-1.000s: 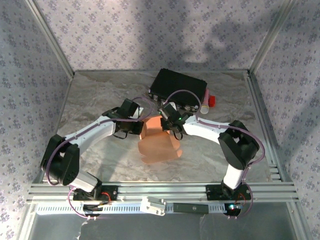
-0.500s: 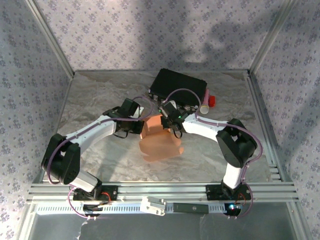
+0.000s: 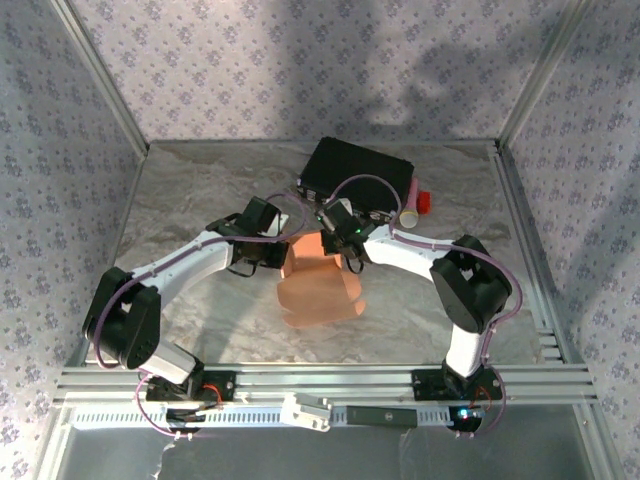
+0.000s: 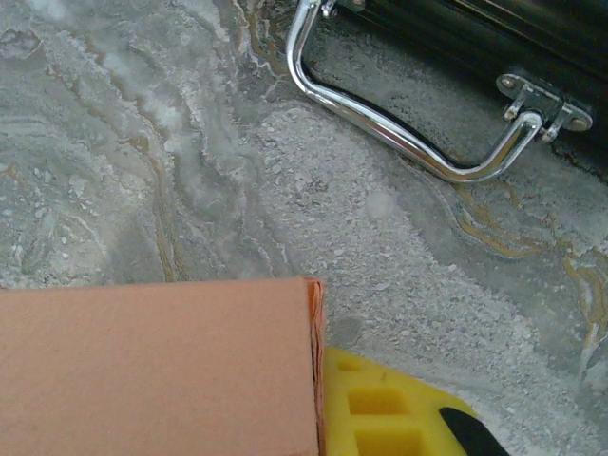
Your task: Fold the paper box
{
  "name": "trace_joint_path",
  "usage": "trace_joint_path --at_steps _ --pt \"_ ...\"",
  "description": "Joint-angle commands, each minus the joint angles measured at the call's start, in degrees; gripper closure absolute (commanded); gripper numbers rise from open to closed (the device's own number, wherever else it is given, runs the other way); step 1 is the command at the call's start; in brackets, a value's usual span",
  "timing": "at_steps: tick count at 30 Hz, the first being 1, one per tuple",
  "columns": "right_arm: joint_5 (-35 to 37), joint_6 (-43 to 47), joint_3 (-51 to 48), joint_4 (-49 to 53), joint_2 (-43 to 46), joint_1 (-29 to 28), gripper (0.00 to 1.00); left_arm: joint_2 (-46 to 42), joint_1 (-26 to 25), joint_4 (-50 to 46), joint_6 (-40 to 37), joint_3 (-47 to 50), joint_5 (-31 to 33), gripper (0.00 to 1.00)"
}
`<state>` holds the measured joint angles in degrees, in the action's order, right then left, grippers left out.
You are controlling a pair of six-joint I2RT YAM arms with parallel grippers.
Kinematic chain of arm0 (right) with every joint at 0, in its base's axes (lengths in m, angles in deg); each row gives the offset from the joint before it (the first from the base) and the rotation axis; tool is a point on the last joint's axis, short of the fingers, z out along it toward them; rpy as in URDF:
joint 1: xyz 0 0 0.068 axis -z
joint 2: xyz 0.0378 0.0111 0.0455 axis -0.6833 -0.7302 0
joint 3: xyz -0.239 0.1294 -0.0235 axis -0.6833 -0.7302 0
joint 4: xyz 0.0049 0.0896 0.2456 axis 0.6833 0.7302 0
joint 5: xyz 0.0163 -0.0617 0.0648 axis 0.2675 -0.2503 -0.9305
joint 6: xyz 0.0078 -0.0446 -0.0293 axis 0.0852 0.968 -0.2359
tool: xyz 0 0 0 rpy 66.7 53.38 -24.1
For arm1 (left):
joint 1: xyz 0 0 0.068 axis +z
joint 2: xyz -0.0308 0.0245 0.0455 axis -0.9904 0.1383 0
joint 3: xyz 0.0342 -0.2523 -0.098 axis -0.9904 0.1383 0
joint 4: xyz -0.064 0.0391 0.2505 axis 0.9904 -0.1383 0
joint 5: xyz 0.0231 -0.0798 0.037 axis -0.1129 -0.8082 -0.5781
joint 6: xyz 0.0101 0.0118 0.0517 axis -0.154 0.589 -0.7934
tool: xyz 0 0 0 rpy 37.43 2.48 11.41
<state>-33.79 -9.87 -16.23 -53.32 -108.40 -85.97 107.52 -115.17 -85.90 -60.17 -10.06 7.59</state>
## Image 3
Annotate orange paper box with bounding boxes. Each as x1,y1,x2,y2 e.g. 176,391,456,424
275,230,368,330

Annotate pink toy microphone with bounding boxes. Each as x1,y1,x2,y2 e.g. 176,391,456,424
398,175,421,230

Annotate black left controller board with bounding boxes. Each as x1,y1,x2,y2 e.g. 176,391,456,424
165,407,224,432

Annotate black controller board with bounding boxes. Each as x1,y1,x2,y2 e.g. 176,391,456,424
446,404,486,432
165,407,224,432

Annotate flat black bar device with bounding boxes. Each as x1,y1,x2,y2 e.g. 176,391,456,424
346,407,419,427

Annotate grey metal sheet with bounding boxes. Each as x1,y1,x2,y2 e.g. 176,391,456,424
37,404,626,480

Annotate black right controller board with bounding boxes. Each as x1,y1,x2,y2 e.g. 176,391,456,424
446,404,486,432

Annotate black case with silver handle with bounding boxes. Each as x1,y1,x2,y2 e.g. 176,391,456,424
295,136,416,227

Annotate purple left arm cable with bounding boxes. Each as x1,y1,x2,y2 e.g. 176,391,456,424
92,192,309,371

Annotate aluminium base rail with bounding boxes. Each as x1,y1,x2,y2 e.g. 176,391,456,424
53,363,600,407

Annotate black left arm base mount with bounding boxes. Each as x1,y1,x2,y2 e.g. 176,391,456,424
144,369,237,404

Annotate white plastic bracket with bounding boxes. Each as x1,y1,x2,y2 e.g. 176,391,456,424
280,392,332,432

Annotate white slotted cable duct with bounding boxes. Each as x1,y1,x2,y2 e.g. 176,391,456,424
72,404,486,430

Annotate aluminium side rail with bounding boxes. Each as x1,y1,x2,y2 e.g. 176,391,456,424
492,142,586,366

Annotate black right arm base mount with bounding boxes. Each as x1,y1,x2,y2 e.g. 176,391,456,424
410,367,504,401

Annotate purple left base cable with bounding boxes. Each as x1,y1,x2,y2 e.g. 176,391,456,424
134,374,199,441

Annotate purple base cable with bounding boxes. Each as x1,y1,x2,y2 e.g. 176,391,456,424
134,374,199,441
452,372,507,440

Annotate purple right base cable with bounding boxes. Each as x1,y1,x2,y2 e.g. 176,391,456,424
452,372,507,440

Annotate aluminium corner post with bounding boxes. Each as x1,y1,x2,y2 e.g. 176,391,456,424
49,0,151,157
497,0,597,149

